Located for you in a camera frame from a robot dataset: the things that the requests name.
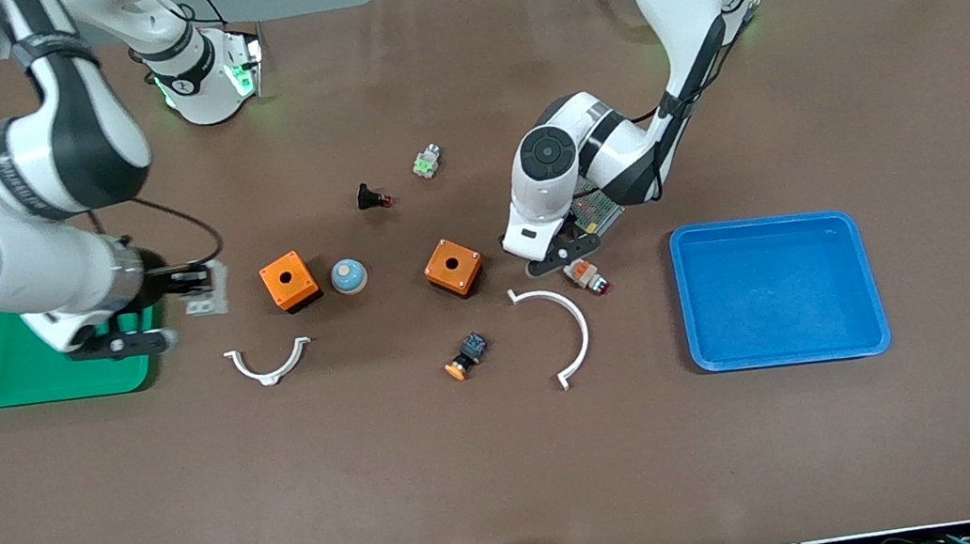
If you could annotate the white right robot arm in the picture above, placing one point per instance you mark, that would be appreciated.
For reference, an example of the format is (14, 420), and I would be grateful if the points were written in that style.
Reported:
(76, 130)

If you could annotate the orange mushroom push button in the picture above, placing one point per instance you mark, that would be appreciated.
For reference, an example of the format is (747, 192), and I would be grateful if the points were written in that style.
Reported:
(469, 350)

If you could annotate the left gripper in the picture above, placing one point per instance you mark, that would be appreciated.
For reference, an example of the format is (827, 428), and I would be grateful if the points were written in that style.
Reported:
(568, 229)

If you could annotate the white red circuit breaker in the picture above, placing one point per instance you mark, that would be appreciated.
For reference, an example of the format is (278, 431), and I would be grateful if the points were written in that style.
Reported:
(215, 297)

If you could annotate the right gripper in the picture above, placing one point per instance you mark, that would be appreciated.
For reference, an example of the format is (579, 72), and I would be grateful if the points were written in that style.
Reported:
(158, 280)

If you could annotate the green silver small connector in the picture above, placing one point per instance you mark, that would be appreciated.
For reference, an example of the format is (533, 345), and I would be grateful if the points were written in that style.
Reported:
(426, 163)

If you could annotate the large white curved bracket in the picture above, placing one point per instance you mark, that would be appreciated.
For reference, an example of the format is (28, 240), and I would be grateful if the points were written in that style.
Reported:
(585, 334)

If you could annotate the metal mesh power supply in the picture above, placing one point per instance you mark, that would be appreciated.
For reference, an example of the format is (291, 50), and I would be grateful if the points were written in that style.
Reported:
(600, 213)

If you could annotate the brown table cover mat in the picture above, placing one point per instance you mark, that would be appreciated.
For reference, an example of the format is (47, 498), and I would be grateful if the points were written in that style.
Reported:
(514, 477)

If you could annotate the green plastic tray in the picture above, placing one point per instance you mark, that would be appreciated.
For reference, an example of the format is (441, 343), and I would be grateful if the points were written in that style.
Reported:
(36, 384)

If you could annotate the black red push button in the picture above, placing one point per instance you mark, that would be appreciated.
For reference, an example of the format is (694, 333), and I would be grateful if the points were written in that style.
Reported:
(367, 196)

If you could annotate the orange white red indicator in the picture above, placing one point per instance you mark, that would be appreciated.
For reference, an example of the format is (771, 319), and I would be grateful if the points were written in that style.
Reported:
(588, 277)

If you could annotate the orange button enclosure box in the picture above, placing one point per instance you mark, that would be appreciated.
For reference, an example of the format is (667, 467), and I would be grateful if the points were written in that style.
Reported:
(465, 265)
(301, 277)

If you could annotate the small white curved bracket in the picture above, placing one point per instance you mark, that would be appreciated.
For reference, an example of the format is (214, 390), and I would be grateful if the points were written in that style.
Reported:
(271, 378)

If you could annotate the blue dome button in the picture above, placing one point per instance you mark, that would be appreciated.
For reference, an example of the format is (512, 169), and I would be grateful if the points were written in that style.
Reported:
(348, 277)

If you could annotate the blue plastic tray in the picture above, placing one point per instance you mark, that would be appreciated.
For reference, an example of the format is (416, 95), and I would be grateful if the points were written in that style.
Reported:
(773, 298)

